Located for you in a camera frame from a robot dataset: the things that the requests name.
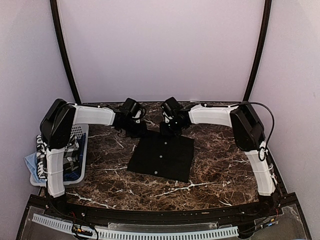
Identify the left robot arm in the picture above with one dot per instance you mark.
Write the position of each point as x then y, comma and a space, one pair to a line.
56, 128

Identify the black front rail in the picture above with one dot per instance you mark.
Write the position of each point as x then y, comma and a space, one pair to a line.
223, 216

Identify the right black frame post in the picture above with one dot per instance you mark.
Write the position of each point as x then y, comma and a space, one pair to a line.
259, 49

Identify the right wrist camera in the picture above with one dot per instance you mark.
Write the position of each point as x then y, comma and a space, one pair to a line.
167, 118

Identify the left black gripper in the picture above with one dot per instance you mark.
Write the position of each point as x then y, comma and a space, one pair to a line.
143, 130

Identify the white slotted cable duct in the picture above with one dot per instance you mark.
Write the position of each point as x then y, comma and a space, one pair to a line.
121, 231

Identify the light blue shirt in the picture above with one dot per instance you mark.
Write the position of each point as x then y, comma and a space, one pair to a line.
31, 163

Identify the grey plastic laundry basket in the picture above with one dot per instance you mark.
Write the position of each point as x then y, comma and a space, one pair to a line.
78, 130

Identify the dark blue shirt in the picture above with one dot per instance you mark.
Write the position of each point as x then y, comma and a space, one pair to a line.
73, 158

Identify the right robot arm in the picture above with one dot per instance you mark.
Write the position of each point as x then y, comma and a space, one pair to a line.
248, 132

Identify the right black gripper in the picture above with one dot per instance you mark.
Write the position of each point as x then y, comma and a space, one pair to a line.
163, 129

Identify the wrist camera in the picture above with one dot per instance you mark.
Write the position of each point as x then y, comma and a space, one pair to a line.
140, 115
167, 118

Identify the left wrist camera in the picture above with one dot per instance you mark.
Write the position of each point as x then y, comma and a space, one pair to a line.
140, 115

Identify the black white plaid shirt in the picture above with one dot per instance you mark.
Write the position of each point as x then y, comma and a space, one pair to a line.
41, 153

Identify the black long sleeve shirt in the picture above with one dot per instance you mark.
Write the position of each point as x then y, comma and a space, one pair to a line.
167, 157

